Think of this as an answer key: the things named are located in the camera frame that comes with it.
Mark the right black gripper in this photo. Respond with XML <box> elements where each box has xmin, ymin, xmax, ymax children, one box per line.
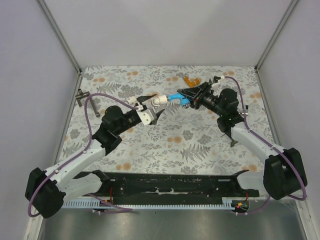
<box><xmin>177</xmin><ymin>81</ymin><xmax>225</xmax><ymax>117</ymax></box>

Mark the blue plastic faucet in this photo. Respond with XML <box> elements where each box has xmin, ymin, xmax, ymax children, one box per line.
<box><xmin>167</xmin><ymin>93</ymin><xmax>191</xmax><ymax>109</ymax></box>

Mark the white plastic elbow fitting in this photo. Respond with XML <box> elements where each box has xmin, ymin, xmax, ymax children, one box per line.
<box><xmin>151</xmin><ymin>94</ymin><xmax>169</xmax><ymax>107</ymax></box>

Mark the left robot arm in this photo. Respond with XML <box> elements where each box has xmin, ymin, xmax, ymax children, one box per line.
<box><xmin>25</xmin><ymin>94</ymin><xmax>162</xmax><ymax>219</ymax></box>

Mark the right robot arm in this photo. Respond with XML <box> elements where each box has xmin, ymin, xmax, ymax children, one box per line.
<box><xmin>177</xmin><ymin>81</ymin><xmax>308</xmax><ymax>201</ymax></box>

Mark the orange plastic faucet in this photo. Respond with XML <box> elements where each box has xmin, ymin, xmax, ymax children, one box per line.
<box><xmin>183</xmin><ymin>76</ymin><xmax>200</xmax><ymax>88</ymax></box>

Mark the floral patterned mat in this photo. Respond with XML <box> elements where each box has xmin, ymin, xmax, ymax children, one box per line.
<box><xmin>59</xmin><ymin>65</ymin><xmax>273</xmax><ymax>175</ymax></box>

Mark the dark metal faucet left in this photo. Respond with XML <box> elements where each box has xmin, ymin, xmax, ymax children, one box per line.
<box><xmin>75</xmin><ymin>88</ymin><xmax>101</xmax><ymax>118</ymax></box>

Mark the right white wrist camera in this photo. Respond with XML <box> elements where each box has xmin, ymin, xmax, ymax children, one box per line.
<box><xmin>211</xmin><ymin>75</ymin><xmax>226</xmax><ymax>87</ymax></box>

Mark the right aluminium frame post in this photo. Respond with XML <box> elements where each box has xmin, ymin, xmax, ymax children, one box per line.
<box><xmin>254</xmin><ymin>0</ymin><xmax>300</xmax><ymax>72</ymax></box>

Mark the aluminium frame post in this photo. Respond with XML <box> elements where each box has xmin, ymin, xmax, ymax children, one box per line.
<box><xmin>36</xmin><ymin>0</ymin><xmax>82</xmax><ymax>75</ymax></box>
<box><xmin>254</xmin><ymin>0</ymin><xmax>300</xmax><ymax>72</ymax></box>

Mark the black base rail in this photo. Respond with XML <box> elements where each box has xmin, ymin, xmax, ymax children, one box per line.
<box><xmin>81</xmin><ymin>169</ymin><xmax>261</xmax><ymax>206</ymax></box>

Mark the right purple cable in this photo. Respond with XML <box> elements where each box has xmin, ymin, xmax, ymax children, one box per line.
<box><xmin>223</xmin><ymin>75</ymin><xmax>309</xmax><ymax>215</ymax></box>

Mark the purple cable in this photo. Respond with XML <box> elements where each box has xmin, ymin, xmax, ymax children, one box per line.
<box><xmin>27</xmin><ymin>92</ymin><xmax>137</xmax><ymax>218</ymax></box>
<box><xmin>223</xmin><ymin>75</ymin><xmax>309</xmax><ymax>215</ymax></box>

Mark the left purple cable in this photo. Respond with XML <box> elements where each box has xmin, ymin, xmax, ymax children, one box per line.
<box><xmin>27</xmin><ymin>92</ymin><xmax>137</xmax><ymax>218</ymax></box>

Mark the white slotted cable duct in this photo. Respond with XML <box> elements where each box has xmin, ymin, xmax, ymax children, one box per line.
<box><xmin>61</xmin><ymin>197</ymin><xmax>232</xmax><ymax>210</ymax></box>

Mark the left aluminium frame post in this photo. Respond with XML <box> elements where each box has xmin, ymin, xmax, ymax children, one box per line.
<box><xmin>36</xmin><ymin>0</ymin><xmax>82</xmax><ymax>75</ymax></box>

